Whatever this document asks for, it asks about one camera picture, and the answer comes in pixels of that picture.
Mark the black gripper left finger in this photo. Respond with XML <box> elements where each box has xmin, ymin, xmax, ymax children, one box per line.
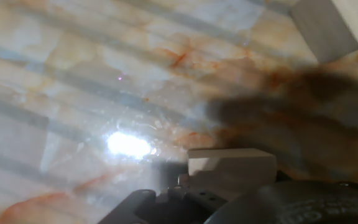
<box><xmin>96</xmin><ymin>174</ymin><xmax>229</xmax><ymax>224</ymax></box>

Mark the wooden cube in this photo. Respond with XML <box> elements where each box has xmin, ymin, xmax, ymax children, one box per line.
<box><xmin>186</xmin><ymin>147</ymin><xmax>278</xmax><ymax>200</ymax></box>
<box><xmin>288</xmin><ymin>0</ymin><xmax>358</xmax><ymax>65</ymax></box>

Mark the orange marble pattern mat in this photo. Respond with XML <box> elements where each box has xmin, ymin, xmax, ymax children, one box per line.
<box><xmin>0</xmin><ymin>0</ymin><xmax>358</xmax><ymax>224</ymax></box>

